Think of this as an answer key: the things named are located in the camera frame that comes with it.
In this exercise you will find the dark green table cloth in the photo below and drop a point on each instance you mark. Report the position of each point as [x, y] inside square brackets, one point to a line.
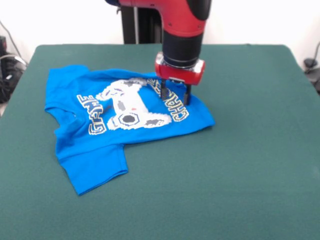
[225, 162]

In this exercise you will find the black stand base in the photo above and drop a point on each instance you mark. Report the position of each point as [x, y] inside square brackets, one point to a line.
[10, 75]
[310, 63]

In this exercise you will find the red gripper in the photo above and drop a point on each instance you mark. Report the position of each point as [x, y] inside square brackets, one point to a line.
[180, 73]

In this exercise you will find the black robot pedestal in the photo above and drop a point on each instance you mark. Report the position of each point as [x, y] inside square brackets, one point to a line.
[142, 27]

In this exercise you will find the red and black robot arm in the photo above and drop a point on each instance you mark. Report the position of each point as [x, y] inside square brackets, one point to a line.
[185, 27]

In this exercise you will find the blue shirt with white print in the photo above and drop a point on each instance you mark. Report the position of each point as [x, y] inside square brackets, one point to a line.
[95, 162]

